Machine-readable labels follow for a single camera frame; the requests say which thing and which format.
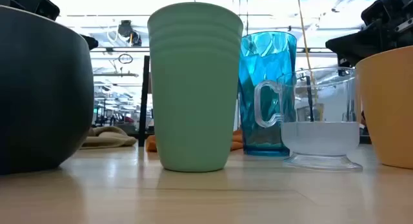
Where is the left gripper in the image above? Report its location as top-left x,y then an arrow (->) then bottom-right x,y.
0,0 -> 99,51

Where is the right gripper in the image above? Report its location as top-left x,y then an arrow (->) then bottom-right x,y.
325,0 -> 413,68

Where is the black mug with orange inside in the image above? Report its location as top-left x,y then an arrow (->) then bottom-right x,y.
0,5 -> 95,176

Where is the orange plastic cup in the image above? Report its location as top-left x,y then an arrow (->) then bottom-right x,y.
355,45 -> 413,170

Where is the blue faceted plastic tumbler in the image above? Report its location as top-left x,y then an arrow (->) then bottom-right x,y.
237,30 -> 298,158

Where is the clear glass footed mug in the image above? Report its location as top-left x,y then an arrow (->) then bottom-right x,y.
253,66 -> 364,172

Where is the green plastic cup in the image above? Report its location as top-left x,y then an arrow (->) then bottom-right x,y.
146,1 -> 244,173

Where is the wooden shelf with black legs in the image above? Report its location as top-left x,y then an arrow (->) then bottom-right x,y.
137,55 -> 151,148

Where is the khaki cloth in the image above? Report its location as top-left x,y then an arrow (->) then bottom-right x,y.
80,125 -> 138,150

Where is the orange cloth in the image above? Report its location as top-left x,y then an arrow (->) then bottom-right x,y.
145,129 -> 244,153

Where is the black ceiling cable reel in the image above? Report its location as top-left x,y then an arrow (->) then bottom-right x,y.
116,19 -> 143,48

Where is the yellow cable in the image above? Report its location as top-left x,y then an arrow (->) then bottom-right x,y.
296,0 -> 325,121

